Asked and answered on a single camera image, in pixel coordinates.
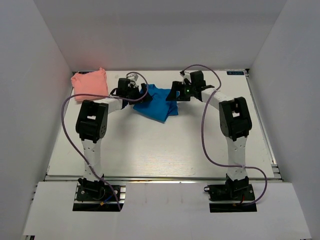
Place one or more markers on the blue t-shirt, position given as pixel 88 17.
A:
pixel 158 109

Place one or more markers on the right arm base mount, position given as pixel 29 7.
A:
pixel 234 196

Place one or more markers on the folded pink t-shirt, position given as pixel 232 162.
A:
pixel 94 83

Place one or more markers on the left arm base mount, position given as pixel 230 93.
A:
pixel 96 196

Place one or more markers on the wrist white camera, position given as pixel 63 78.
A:
pixel 132 76
pixel 186 77

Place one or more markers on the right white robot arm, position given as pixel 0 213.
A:
pixel 234 121

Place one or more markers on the blue label sticker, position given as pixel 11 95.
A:
pixel 235 73

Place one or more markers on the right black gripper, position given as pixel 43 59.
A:
pixel 177 86

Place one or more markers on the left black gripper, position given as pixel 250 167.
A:
pixel 140 96

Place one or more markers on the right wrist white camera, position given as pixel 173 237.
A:
pixel 186 77

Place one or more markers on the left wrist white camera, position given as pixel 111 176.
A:
pixel 132 76

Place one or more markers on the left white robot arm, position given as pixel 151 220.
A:
pixel 91 124

